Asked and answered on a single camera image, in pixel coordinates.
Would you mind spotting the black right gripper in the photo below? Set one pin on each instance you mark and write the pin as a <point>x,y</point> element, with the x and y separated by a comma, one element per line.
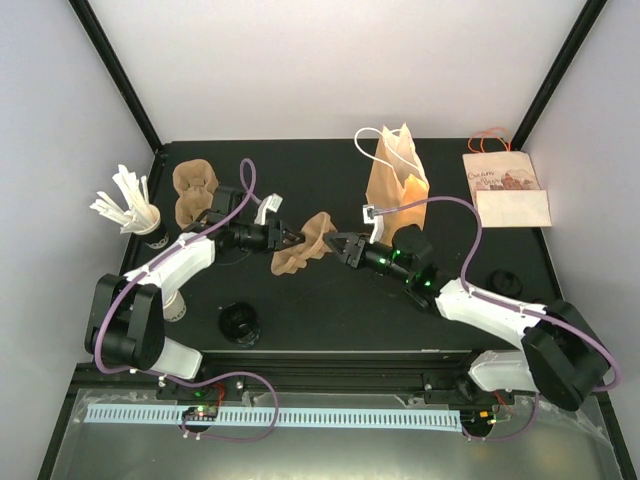
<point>353,253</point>

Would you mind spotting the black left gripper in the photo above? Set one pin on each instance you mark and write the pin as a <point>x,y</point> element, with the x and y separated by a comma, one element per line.
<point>274,238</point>

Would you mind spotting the brown pulp cup carrier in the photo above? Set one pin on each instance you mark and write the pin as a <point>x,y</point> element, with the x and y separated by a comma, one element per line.
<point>295,258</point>

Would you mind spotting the brown paper takeout bag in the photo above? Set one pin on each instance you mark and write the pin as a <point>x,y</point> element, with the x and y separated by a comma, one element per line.
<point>397,177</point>

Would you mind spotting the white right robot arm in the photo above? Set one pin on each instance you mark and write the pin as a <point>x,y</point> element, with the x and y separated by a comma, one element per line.
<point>490,315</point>

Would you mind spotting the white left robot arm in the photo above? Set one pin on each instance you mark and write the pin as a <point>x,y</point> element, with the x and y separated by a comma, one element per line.
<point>126,328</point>

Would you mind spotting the white paper coffee cup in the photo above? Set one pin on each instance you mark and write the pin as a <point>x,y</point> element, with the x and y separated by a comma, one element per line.
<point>174,307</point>

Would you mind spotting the stack of black cup lids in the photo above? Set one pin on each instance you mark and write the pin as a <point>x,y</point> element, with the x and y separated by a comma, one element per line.
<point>239,323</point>

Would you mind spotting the stack of pulp cup carriers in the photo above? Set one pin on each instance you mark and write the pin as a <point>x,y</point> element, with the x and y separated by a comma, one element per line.
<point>195,183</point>

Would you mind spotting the cup of white wrapped stirrers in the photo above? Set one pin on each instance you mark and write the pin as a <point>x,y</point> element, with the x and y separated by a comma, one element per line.
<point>139,217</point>

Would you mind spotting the black lid on table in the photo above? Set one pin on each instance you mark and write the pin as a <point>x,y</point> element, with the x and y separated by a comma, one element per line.
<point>505,283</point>

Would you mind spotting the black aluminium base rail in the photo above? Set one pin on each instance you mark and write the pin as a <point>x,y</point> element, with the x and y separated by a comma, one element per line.
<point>451,377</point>

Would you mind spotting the printed paper bag orange handles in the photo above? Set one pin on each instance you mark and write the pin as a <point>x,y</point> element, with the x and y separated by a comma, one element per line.
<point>503,184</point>

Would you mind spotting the light blue cable duct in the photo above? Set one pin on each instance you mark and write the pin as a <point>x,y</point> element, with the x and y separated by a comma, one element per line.
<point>337,418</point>

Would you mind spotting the black left frame post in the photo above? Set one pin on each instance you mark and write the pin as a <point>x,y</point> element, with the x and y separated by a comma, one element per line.
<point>103,47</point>

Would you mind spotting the black frame post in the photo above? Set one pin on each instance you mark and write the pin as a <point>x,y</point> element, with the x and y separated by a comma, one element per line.
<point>578,33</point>
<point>103,47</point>

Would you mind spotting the black right frame post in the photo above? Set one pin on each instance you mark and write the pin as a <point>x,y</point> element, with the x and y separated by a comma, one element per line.
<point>578,33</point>

